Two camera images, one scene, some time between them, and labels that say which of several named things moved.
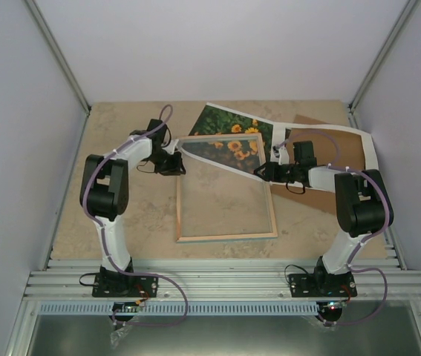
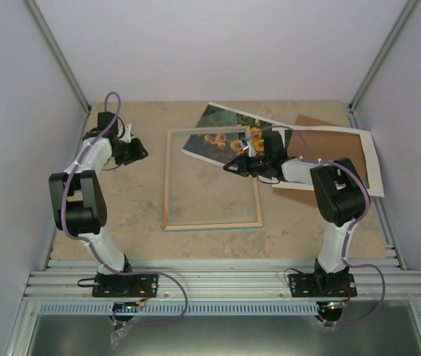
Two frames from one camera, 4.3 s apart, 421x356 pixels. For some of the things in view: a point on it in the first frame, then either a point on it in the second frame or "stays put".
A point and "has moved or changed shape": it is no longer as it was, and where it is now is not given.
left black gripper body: x=163 y=164 to x=124 y=156
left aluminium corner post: x=63 y=61 stays put
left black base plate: x=122 y=285 stays put
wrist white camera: x=170 y=148 to x=127 y=137
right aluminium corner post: x=379 y=60 stays put
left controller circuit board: x=127 y=306 stays put
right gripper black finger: x=268 y=167 to x=238 y=165
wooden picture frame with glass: x=218 y=196 has moved or changed shape
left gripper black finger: x=181 y=168 to x=139 y=150
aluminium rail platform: x=222 y=279 stays put
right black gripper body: x=284 y=176 to x=254 y=168
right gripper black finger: x=266 y=177 to x=242 y=173
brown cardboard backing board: x=336 y=148 stays put
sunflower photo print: x=240 y=154 stays put
